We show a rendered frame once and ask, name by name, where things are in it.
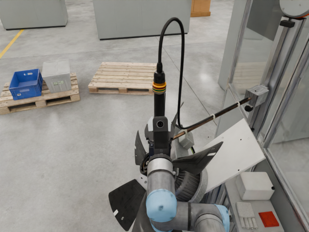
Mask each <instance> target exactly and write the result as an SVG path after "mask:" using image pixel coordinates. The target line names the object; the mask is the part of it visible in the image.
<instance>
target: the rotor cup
mask: <svg viewBox="0 0 309 232"><path fill-rule="evenodd" d="M148 160H149V153H147V154H146V155H145V156H144V158H143V159H142V161H141V164H140V173H141V174H142V175H144V176H146V177H147V168H148V165H146V162H147V161H148ZM176 169H177V168H176V167H173V171H175V172H176Z"/></svg>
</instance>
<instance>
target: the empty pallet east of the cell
mask: <svg viewBox="0 0 309 232"><path fill-rule="evenodd" d="M156 65H157V64H156V63H123V62H102V63H101V65H100V67H99V68H98V71H97V72H96V73H95V76H94V77H93V79H92V80H91V82H90V84H89V85H88V88H89V92H90V93H106V94H114V93H115V94H133V95H154V92H153V91H152V83H153V79H154V72H155V71H156ZM99 87H108V88H119V90H118V91H116V90H99ZM128 88H137V89H149V91H148V92H144V91H128Z"/></svg>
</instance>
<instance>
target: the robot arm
mask: <svg viewBox="0 0 309 232"><path fill-rule="evenodd" d="M174 134H175V130H174V127H173V125H172V123H171V121H170V120H169V119H168V118H167V117H166V116H155V117H153V116H152V117H151V118H150V119H149V121H148V123H147V125H146V127H145V130H144V135H145V138H146V140H148V144H149V163H148V168H147V199H146V208H147V215H148V217H149V219H150V222H151V225H152V227H153V229H154V230H155V231H156V232H171V231H172V230H182V231H192V232H229V212H228V210H227V208H226V207H225V206H223V205H216V204H214V203H211V204H206V203H190V202H179V201H177V200H176V194H175V183H174V175H175V174H176V172H175V171H173V165H172V159H171V158H170V155H171V145H170V144H171V143H172V140H173V138H174ZM150 156H151V157H150Z"/></svg>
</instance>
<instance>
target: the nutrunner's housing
mask: <svg viewBox="0 0 309 232"><path fill-rule="evenodd" d="M153 81H154V83H157V84H162V83H164V82H165V81H166V80H165V73H164V71H163V64H162V62H161V63H158V62H157V65H156V71H155V72H154V79H153Z"/></svg>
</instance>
